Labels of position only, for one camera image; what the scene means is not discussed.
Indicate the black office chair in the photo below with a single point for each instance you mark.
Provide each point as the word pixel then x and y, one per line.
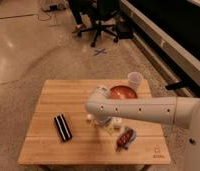
pixel 103 10

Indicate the orange bowl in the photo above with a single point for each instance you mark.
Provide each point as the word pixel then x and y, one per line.
pixel 122 92

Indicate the wooden table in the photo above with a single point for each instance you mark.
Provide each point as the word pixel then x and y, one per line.
pixel 90 145

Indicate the seated person legs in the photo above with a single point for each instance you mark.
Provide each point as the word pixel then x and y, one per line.
pixel 77 8

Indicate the black striped box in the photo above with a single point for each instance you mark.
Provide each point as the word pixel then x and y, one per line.
pixel 63 128

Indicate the clear plastic cup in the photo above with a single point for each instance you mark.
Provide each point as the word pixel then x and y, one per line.
pixel 134 80

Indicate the grey device on floor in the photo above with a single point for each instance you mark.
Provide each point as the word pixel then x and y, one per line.
pixel 52 5

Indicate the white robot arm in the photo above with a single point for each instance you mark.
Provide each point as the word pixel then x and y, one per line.
pixel 183 112

